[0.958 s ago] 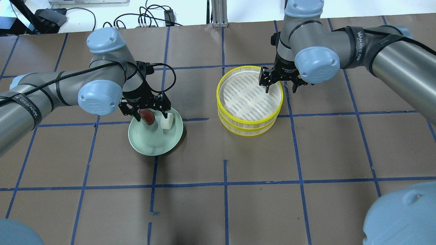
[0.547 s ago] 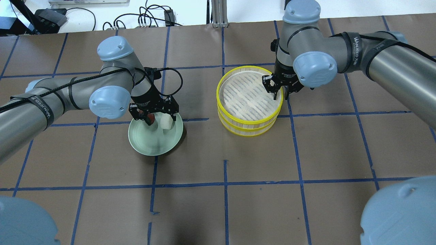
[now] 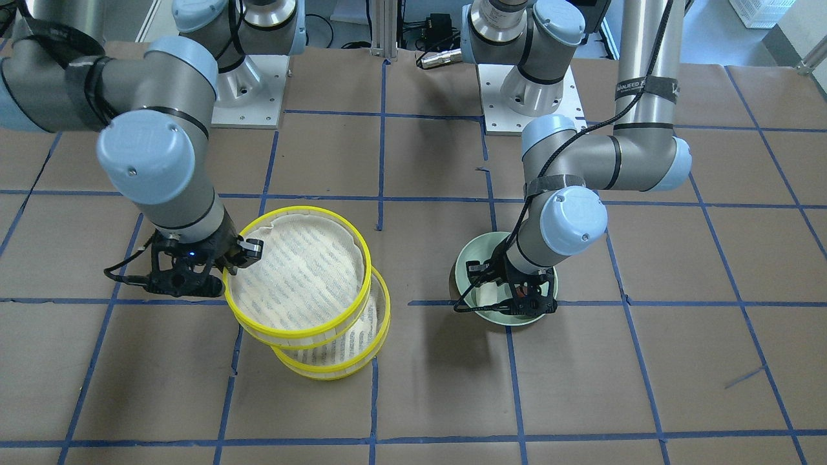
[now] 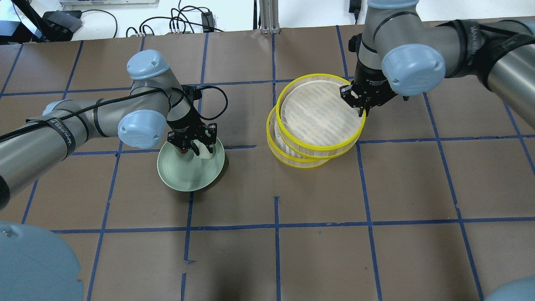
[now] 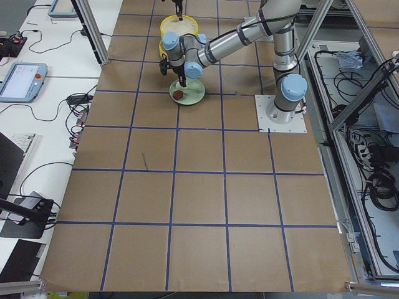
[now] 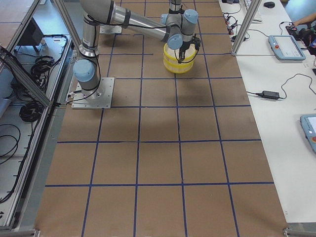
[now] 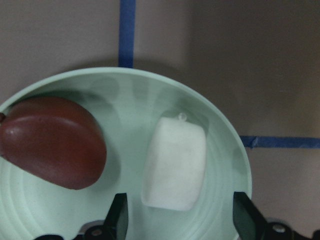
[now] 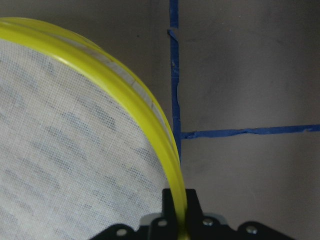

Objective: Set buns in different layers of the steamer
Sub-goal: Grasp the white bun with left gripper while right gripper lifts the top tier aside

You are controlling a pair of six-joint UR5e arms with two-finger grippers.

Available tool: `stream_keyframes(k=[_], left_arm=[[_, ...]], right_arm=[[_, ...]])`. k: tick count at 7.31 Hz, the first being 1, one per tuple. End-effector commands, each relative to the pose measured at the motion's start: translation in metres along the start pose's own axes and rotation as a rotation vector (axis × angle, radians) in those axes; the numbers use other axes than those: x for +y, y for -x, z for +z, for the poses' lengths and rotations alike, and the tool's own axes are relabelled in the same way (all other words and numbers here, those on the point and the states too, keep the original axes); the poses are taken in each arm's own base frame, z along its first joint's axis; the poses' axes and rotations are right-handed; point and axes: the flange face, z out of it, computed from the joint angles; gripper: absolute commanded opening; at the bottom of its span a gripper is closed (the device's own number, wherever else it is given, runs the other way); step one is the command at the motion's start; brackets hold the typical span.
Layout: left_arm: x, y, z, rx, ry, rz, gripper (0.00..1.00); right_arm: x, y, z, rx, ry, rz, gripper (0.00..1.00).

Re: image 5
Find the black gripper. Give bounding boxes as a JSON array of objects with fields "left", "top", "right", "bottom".
[
  {"left": 173, "top": 0, "right": 183, "bottom": 21},
  {"left": 173, "top": 64, "right": 187, "bottom": 87}
]

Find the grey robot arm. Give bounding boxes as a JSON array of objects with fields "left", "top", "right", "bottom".
[{"left": 160, "top": 0, "right": 308, "bottom": 125}]

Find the reddish brown bun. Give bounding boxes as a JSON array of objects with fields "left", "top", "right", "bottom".
[{"left": 172, "top": 90, "right": 184, "bottom": 100}]

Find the pale green round plate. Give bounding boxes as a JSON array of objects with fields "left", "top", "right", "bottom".
[{"left": 170, "top": 78, "right": 205, "bottom": 105}]

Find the black power adapter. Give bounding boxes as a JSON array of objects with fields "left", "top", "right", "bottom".
[{"left": 67, "top": 94, "right": 93, "bottom": 105}]

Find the blue teach pendant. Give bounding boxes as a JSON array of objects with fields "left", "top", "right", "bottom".
[
  {"left": 1, "top": 62, "right": 47, "bottom": 103},
  {"left": 47, "top": 0, "right": 77, "bottom": 18}
]

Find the white keyboard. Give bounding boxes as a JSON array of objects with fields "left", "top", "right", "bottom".
[{"left": 9, "top": 133, "right": 42, "bottom": 168}]

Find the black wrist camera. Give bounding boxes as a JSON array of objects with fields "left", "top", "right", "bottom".
[{"left": 159, "top": 58, "right": 169, "bottom": 76}]

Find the aluminium frame post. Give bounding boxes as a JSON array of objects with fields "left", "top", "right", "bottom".
[{"left": 71, "top": 0, "right": 109, "bottom": 65}]

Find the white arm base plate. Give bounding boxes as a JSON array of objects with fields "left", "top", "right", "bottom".
[{"left": 254, "top": 95, "right": 307, "bottom": 134}]

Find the black coiled cable bundle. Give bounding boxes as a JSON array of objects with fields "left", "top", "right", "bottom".
[{"left": 363, "top": 168, "right": 399, "bottom": 212}]

